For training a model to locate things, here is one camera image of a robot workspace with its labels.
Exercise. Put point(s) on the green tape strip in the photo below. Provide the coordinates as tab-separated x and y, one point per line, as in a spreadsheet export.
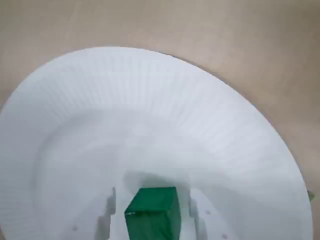
311	195

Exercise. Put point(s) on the green cube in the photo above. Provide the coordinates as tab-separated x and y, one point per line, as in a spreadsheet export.
152	220

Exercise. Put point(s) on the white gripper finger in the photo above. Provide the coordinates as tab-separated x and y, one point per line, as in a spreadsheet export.
207	225
103	227

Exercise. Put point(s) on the white paper plate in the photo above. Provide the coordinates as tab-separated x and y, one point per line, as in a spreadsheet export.
150	112

